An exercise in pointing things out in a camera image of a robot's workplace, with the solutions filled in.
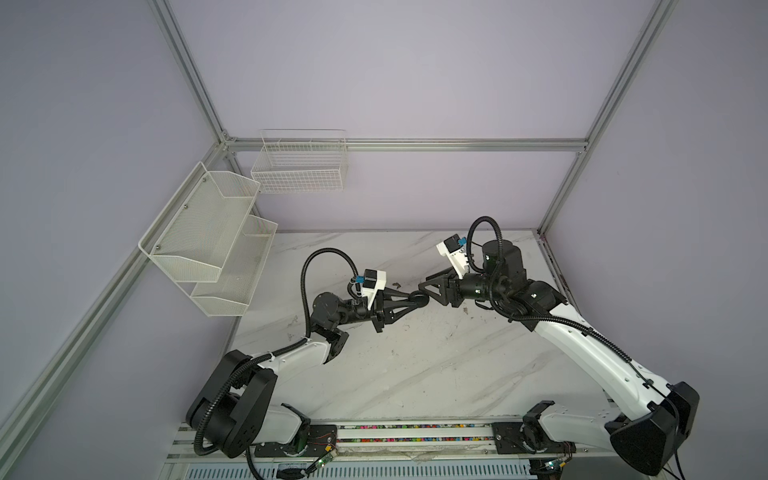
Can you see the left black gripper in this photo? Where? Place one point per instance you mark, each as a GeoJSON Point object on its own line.
{"type": "Point", "coordinates": [387, 317]}

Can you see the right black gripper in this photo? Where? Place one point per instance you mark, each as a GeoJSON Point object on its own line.
{"type": "Point", "coordinates": [452, 288]}

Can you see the black round earbud charging case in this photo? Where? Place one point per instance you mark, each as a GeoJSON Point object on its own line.
{"type": "Point", "coordinates": [419, 298]}

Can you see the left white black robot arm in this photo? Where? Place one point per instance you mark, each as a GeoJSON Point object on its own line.
{"type": "Point", "coordinates": [235, 407]}

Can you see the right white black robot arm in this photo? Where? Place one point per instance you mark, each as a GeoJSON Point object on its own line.
{"type": "Point", "coordinates": [648, 418]}

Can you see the lower white mesh shelf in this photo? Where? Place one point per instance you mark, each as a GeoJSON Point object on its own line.
{"type": "Point", "coordinates": [232, 294]}

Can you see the white mesh shelf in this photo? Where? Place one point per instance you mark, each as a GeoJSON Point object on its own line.
{"type": "Point", "coordinates": [191, 239]}
{"type": "Point", "coordinates": [232, 294]}

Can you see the upper white mesh shelf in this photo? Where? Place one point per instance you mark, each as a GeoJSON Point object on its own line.
{"type": "Point", "coordinates": [191, 239]}

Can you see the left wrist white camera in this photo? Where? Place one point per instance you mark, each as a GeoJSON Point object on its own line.
{"type": "Point", "coordinates": [370, 283]}

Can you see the wrist white camera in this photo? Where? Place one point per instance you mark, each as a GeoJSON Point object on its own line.
{"type": "Point", "coordinates": [370, 283]}
{"type": "Point", "coordinates": [454, 250]}

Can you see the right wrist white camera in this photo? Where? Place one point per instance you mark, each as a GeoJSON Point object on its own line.
{"type": "Point", "coordinates": [454, 250]}

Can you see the aluminium front rail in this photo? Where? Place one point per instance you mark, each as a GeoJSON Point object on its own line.
{"type": "Point", "coordinates": [424, 439]}

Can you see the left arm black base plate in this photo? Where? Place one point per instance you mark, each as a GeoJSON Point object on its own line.
{"type": "Point", "coordinates": [310, 442]}

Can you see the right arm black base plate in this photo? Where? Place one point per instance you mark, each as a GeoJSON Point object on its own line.
{"type": "Point", "coordinates": [517, 437]}

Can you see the white wire basket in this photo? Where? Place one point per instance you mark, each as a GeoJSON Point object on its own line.
{"type": "Point", "coordinates": [294, 161]}

